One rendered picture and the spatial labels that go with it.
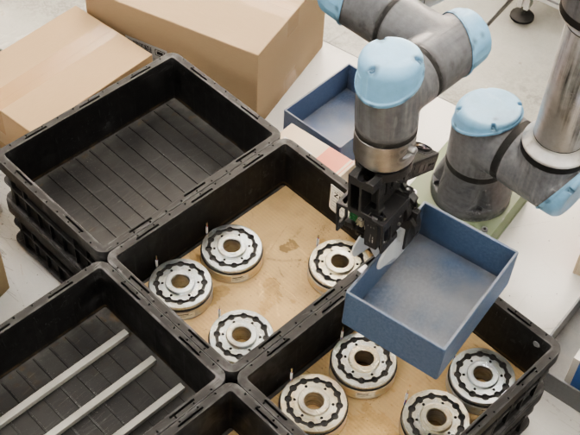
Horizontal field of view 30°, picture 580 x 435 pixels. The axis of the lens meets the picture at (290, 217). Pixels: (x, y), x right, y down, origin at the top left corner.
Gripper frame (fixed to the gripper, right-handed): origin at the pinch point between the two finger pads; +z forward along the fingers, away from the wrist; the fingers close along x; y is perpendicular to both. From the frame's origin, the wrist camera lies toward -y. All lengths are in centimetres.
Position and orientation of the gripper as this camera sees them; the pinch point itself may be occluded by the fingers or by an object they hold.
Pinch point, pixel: (386, 252)
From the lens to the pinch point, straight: 147.7
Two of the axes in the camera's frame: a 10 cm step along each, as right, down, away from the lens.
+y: -6.0, 5.9, -5.4
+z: 0.2, 6.8, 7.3
